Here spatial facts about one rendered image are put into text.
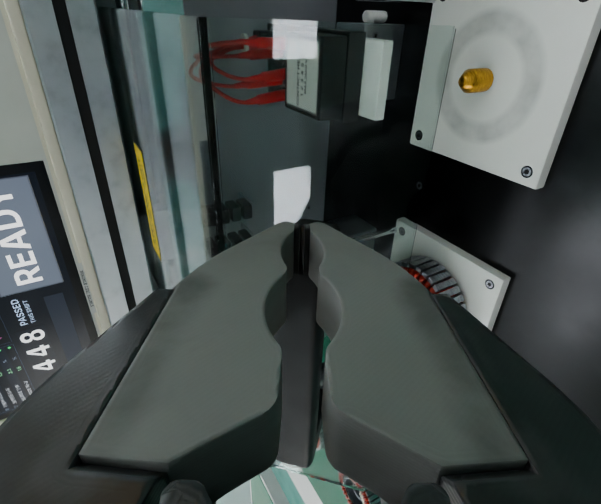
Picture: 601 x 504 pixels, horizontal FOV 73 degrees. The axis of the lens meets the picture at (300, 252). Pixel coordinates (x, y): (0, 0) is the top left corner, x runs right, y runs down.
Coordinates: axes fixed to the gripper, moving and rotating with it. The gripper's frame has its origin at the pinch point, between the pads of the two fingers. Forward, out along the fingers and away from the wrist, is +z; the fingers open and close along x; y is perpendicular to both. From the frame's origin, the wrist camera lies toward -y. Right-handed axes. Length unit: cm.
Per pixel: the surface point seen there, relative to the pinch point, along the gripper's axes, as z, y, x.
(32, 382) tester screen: 17.3, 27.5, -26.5
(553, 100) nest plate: 21.3, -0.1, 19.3
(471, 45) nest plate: 28.8, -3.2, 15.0
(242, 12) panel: 42.8, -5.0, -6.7
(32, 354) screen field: 17.7, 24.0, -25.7
